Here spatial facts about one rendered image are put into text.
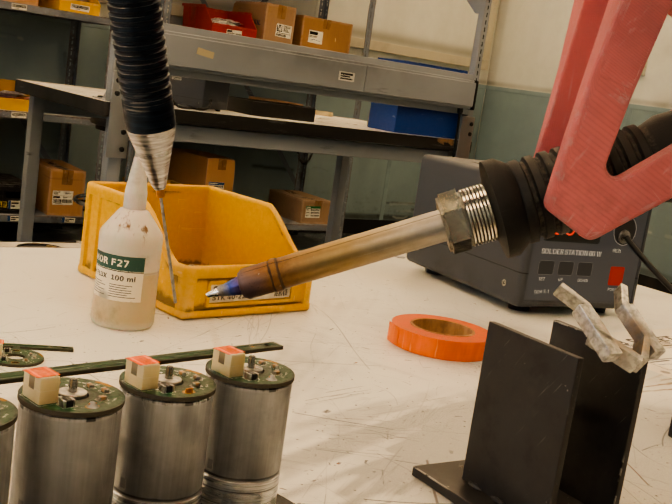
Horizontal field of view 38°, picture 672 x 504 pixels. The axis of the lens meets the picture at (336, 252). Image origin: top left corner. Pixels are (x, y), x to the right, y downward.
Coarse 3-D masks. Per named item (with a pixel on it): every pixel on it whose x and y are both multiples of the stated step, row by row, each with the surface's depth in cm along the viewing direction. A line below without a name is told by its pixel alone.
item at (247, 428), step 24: (216, 384) 27; (216, 408) 27; (240, 408) 27; (264, 408) 27; (288, 408) 28; (216, 432) 27; (240, 432) 27; (264, 432) 27; (216, 456) 27; (240, 456) 27; (264, 456) 27; (216, 480) 27; (240, 480) 27; (264, 480) 27
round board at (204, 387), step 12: (180, 372) 26; (192, 372) 27; (120, 384) 25; (168, 384) 25; (192, 384) 26; (204, 384) 26; (144, 396) 25; (156, 396) 24; (168, 396) 25; (180, 396) 25; (192, 396) 25; (204, 396) 25
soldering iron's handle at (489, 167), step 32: (640, 128) 24; (512, 160) 24; (544, 160) 23; (608, 160) 23; (640, 160) 23; (512, 192) 23; (544, 192) 23; (512, 224) 23; (544, 224) 23; (512, 256) 24
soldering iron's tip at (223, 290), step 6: (228, 282) 24; (234, 282) 24; (216, 288) 25; (222, 288) 24; (228, 288) 24; (234, 288) 24; (210, 294) 25; (216, 294) 24; (222, 294) 24; (228, 294) 24; (234, 294) 24; (240, 294) 24
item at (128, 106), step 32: (128, 0) 20; (160, 0) 21; (128, 32) 20; (160, 32) 21; (128, 64) 21; (160, 64) 21; (128, 96) 21; (160, 96) 21; (128, 128) 21; (160, 128) 21
